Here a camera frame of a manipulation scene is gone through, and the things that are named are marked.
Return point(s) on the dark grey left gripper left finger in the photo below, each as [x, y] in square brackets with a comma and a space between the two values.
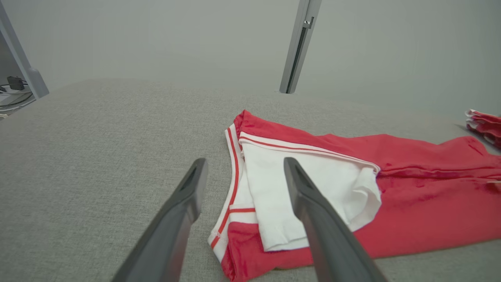
[172, 231]

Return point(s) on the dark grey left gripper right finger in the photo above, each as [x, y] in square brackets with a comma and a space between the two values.
[328, 243]

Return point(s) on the red garment with white trim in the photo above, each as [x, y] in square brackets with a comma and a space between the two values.
[411, 203]

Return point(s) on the red white striped cloth piece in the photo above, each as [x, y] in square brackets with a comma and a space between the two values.
[485, 127]

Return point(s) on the black power adapter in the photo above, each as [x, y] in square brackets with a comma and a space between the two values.
[15, 83]

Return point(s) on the grey metal frame post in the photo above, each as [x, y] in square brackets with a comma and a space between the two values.
[23, 66]
[299, 47]

